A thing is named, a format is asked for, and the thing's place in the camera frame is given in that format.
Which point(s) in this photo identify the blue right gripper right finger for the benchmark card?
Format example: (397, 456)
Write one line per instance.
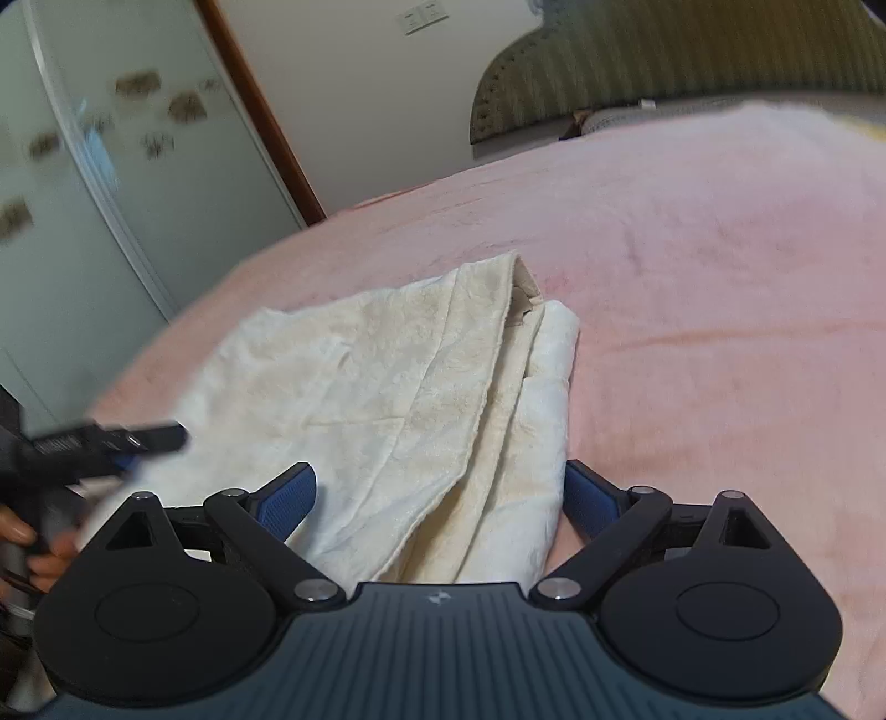
(619, 526)

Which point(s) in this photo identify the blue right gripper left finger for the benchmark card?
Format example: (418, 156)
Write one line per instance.
(254, 528)

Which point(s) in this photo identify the cream white pants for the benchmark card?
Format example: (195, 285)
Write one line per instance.
(435, 415)

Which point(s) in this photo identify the person's left hand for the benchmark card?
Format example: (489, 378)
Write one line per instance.
(45, 560)

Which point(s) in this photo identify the pink bed blanket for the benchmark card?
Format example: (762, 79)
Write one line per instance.
(728, 275)

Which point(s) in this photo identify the frosted glass wardrobe door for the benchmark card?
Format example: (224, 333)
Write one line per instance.
(133, 180)

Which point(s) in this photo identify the olive striped headboard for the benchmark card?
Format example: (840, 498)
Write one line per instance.
(599, 55)

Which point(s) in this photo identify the brown wooden door frame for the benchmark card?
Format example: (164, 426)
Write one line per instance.
(270, 133)

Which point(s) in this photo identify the white wall switch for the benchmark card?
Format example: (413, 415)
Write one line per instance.
(422, 15)

